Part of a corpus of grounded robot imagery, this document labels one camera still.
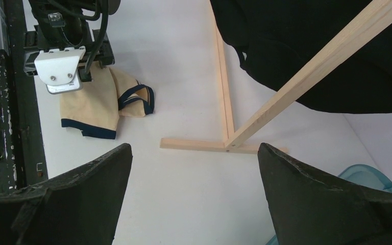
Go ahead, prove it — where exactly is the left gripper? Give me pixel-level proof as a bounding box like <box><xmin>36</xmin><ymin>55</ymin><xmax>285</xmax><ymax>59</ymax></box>
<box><xmin>23</xmin><ymin>20</ymin><xmax>115</xmax><ymax>82</ymax></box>

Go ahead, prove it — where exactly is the wooden clothes rack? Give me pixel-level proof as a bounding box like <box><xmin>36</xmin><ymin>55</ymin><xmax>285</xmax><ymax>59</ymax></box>
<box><xmin>160</xmin><ymin>1</ymin><xmax>392</xmax><ymax>154</ymax></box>

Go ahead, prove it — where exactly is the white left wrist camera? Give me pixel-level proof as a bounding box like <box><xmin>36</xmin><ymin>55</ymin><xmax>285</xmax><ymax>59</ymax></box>
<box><xmin>34</xmin><ymin>46</ymin><xmax>86</xmax><ymax>94</ymax></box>

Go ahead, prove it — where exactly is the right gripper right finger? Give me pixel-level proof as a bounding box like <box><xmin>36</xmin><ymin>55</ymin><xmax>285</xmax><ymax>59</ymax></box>
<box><xmin>257</xmin><ymin>143</ymin><xmax>392</xmax><ymax>244</ymax></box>

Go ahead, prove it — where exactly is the black white-banded underwear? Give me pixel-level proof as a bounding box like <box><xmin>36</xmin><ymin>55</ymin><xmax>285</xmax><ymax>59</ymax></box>
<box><xmin>209</xmin><ymin>0</ymin><xmax>392</xmax><ymax>114</ymax></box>

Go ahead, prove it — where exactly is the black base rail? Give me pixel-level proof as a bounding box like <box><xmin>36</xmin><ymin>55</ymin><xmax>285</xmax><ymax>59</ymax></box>
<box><xmin>0</xmin><ymin>1</ymin><xmax>48</xmax><ymax>194</ymax></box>

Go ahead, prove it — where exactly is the teal plastic basket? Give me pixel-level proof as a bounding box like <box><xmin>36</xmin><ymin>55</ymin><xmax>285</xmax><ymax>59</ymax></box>
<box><xmin>265</xmin><ymin>164</ymin><xmax>392</xmax><ymax>245</ymax></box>

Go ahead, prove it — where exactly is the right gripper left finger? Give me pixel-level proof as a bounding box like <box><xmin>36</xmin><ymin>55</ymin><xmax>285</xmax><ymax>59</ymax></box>
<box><xmin>0</xmin><ymin>143</ymin><xmax>133</xmax><ymax>244</ymax></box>

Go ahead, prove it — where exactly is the beige underwear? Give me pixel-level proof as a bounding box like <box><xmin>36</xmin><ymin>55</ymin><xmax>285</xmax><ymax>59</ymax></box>
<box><xmin>60</xmin><ymin>62</ymin><xmax>155</xmax><ymax>139</ymax></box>

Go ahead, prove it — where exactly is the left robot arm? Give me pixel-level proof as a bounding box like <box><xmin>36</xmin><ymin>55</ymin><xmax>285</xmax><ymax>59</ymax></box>
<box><xmin>23</xmin><ymin>1</ymin><xmax>121</xmax><ymax>82</ymax></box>

